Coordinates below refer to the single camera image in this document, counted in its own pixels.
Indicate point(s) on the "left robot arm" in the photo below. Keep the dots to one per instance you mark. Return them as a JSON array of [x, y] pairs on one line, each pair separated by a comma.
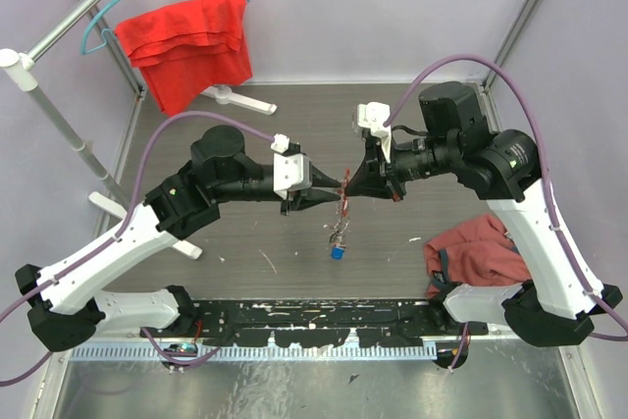
[[68, 302]]

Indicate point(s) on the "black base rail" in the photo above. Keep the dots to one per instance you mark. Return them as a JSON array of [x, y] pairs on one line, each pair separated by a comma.
[[312, 323]]

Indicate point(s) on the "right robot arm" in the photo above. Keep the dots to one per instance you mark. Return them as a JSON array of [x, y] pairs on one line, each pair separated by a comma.
[[552, 296]]

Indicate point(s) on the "red cloth on hanger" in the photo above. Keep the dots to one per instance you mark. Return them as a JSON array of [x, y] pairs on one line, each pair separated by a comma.
[[184, 48]]

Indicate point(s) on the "blue key tag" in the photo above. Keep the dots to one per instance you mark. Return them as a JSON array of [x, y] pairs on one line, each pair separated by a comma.
[[337, 253]]

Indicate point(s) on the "metal key organizer red handle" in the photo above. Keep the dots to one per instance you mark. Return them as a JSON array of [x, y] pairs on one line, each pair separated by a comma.
[[341, 225]]

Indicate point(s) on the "white clothes rack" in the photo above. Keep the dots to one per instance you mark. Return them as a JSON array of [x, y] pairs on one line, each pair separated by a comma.
[[45, 214]]

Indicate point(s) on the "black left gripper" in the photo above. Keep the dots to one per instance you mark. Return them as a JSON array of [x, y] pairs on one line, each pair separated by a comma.
[[310, 198]]

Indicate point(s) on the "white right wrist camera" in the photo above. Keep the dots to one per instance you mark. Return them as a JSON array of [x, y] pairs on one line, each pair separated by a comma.
[[371, 120]]

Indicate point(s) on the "crumpled maroon shirt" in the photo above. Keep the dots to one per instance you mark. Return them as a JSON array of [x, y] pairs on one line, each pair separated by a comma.
[[478, 252]]

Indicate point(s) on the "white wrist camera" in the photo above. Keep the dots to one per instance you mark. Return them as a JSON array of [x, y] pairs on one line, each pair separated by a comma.
[[371, 120], [291, 167]]

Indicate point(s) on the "slotted cable duct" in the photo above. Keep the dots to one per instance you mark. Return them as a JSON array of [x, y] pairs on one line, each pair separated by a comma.
[[141, 351]]

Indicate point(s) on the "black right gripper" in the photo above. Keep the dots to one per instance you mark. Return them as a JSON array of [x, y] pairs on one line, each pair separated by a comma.
[[374, 177]]

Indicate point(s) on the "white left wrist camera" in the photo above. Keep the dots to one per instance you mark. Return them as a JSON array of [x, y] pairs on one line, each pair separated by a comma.
[[291, 167]]

